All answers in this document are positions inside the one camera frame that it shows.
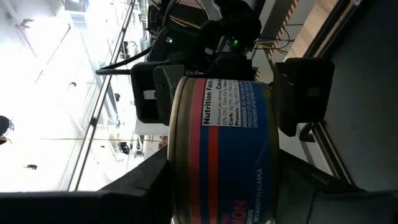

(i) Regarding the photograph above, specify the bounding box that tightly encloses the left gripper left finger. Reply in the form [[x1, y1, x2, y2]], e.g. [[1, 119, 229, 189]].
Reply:
[[0, 148, 172, 224]]

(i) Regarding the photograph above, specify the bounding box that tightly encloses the Wild Planet can gold lid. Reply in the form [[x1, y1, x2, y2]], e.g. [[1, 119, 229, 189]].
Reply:
[[167, 76, 280, 224]]

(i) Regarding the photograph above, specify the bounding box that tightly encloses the black aluminium table frame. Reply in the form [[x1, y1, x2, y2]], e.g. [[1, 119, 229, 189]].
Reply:
[[295, 0, 358, 185]]

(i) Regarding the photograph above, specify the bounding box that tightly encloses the bar with light strips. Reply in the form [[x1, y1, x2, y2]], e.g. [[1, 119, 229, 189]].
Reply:
[[67, 0, 138, 192]]

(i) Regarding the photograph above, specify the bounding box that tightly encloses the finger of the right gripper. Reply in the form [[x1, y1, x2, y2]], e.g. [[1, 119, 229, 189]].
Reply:
[[129, 60, 185, 127], [272, 57, 336, 138]]

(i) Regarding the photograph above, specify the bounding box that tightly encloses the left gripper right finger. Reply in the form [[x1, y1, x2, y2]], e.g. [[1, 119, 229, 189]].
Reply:
[[275, 148, 398, 224]]

